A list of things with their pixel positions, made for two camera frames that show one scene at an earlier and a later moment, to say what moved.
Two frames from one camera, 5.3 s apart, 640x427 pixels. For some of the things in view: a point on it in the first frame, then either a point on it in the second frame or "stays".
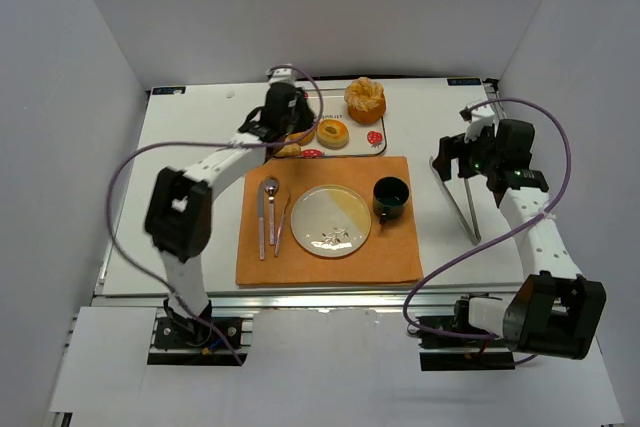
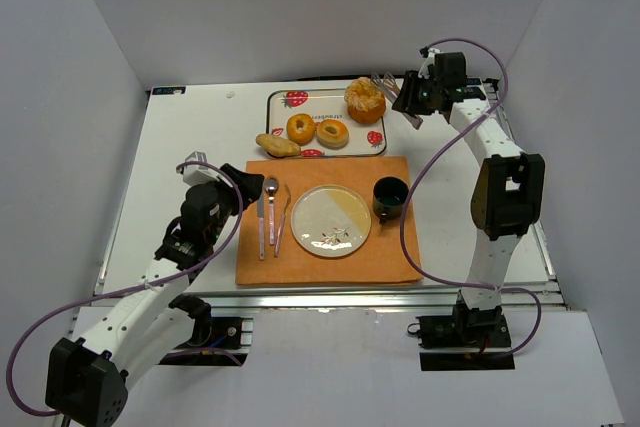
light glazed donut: [332, 134] stays
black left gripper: [304, 117] to [236, 187]
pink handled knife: [261, 220] stays
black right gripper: [447, 158] to [409, 93]
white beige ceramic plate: [331, 221] stays
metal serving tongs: [474, 236] to [389, 86]
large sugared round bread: [365, 100] stays
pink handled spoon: [271, 184] stays
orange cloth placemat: [269, 252] stays
